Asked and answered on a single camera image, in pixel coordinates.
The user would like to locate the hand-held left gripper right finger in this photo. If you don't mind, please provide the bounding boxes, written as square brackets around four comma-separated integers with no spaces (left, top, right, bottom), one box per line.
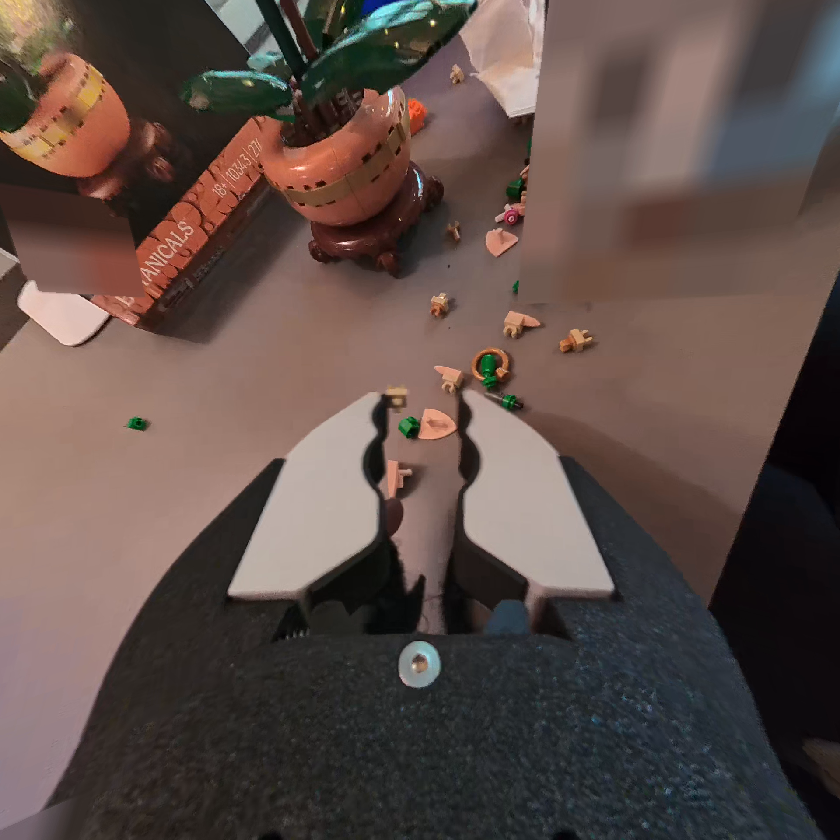
[451,390,618,634]

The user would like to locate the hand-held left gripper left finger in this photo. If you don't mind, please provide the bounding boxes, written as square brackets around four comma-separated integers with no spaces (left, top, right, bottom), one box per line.
[226,392,388,603]

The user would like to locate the pile of small toy bricks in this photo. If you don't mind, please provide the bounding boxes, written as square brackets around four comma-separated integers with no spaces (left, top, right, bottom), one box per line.
[430,156,598,396]

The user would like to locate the toy brick potted plant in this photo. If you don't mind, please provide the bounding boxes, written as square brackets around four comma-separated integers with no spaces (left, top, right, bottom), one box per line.
[180,0,480,277]

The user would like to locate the black toy set box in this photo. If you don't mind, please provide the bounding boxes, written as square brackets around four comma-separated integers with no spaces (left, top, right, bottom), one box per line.
[0,0,273,329]

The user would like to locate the white paper bag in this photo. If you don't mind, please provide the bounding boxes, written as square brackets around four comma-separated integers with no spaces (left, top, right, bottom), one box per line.
[459,0,547,119]

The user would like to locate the gold ring brick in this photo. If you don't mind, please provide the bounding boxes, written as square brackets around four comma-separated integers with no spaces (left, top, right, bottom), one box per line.
[471,348,510,389]

